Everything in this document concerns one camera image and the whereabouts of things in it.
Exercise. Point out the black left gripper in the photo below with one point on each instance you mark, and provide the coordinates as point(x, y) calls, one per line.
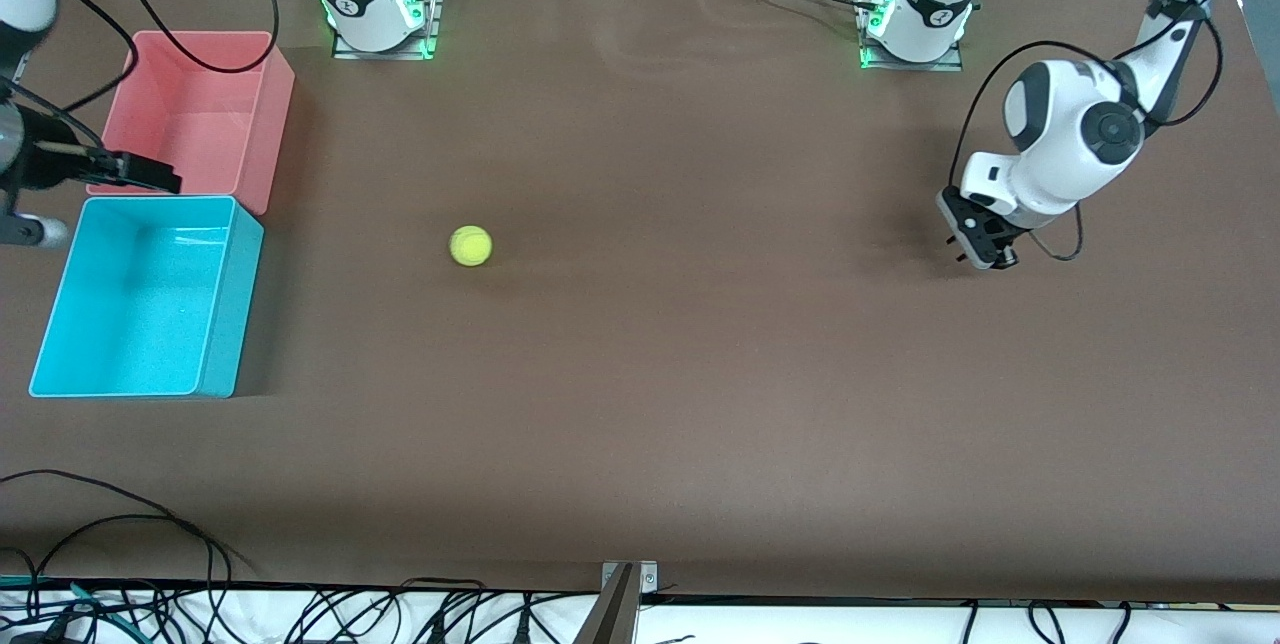
point(1005, 243)

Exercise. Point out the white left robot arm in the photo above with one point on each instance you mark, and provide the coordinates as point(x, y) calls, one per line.
point(1070, 154)

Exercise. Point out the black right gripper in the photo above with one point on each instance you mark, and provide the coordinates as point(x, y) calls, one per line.
point(42, 165)

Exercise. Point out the blue plastic bin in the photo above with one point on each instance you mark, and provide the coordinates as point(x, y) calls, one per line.
point(130, 314)

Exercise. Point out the small metal table bracket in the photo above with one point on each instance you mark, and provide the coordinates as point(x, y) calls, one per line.
point(645, 576)

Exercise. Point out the dark metal bar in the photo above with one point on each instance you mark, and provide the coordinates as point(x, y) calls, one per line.
point(612, 614)

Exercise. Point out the brown table cover sheet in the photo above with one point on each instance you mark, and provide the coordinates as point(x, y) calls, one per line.
point(640, 344)

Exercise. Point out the yellow-green tennis ball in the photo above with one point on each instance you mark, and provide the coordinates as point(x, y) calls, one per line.
point(470, 246)

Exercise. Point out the pink plastic bin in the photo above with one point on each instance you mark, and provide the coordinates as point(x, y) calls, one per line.
point(205, 109)

